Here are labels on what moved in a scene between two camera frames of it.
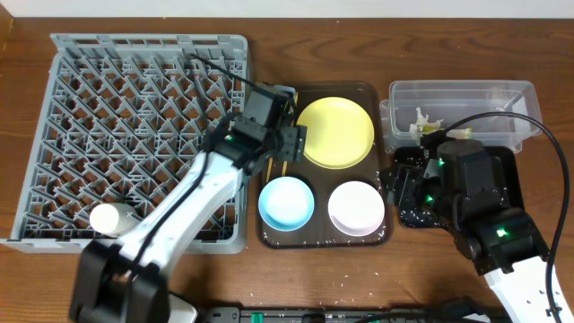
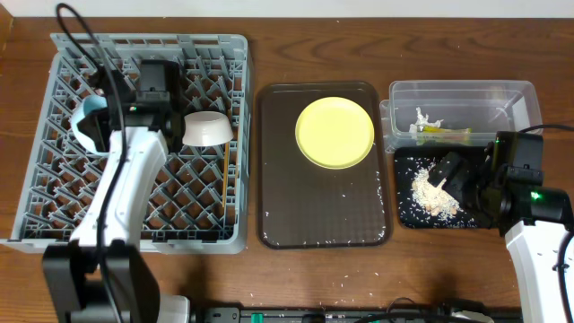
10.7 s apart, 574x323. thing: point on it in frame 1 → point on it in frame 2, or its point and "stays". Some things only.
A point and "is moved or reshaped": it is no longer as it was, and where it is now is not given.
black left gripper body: x=292 y=142 → x=96 y=126
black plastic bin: x=415 y=185 stays
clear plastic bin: x=501 y=113 stays
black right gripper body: x=399 y=187 → x=472 y=189
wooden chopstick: x=270 y=165 is moved or reshaped
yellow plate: x=340 y=133 stays
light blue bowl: x=286 y=204 → x=90 y=103
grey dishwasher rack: x=118 y=119 stays
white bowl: x=356 y=208 → x=206 y=128
